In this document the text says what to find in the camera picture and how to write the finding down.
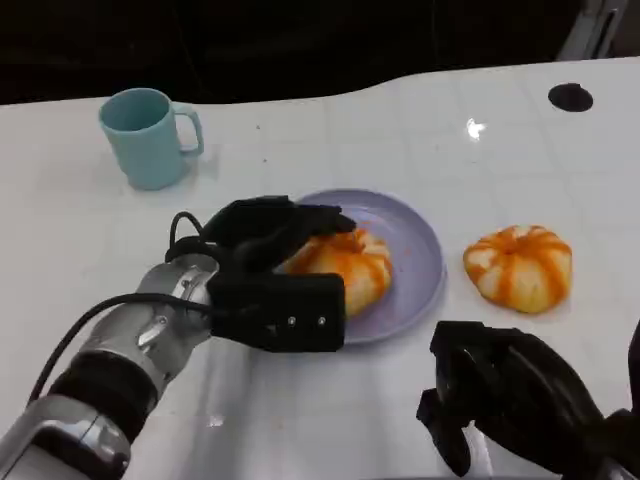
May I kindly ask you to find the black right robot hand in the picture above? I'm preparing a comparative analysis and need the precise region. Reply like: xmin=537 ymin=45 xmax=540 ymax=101
xmin=415 ymin=319 xmax=607 ymax=479

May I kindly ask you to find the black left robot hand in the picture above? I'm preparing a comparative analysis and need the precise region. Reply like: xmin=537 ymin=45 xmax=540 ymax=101
xmin=198 ymin=195 xmax=358 ymax=277

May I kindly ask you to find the orange white toy bread roll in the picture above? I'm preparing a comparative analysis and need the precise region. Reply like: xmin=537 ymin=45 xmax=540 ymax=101
xmin=283 ymin=228 xmax=394 ymax=319
xmin=462 ymin=224 xmax=574 ymax=315

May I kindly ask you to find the pale green mug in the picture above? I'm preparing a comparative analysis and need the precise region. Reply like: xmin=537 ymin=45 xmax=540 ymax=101
xmin=97 ymin=87 xmax=205 ymax=191

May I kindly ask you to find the lilac plate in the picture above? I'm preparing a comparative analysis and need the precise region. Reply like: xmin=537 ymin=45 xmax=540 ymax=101
xmin=272 ymin=188 xmax=447 ymax=347

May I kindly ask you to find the black round table grommet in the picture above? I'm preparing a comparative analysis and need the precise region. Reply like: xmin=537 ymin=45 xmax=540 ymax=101
xmin=547 ymin=82 xmax=595 ymax=113

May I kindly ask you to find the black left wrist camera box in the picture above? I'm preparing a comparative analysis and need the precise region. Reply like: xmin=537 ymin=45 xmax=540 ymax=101
xmin=206 ymin=272 xmax=347 ymax=354

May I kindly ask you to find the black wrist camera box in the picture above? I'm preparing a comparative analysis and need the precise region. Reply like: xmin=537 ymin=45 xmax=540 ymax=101
xmin=599 ymin=407 xmax=640 ymax=474
xmin=206 ymin=272 xmax=347 ymax=354

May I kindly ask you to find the looped black left arm cable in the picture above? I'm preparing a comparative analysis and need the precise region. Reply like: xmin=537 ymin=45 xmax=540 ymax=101
xmin=164 ymin=211 xmax=214 ymax=262

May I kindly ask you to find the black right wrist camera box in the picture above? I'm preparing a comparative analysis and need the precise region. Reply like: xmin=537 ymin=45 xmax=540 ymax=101
xmin=599 ymin=407 xmax=640 ymax=474

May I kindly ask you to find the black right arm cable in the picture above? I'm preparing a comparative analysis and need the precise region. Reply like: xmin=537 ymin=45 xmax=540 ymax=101
xmin=629 ymin=319 xmax=640 ymax=404

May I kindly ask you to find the long black left arm cable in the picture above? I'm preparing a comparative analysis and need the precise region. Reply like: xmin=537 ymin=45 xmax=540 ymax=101
xmin=28 ymin=292 xmax=217 ymax=404

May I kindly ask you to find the grey furniture frame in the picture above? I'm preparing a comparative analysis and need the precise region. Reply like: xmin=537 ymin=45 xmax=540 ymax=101
xmin=557 ymin=0 xmax=640 ymax=62

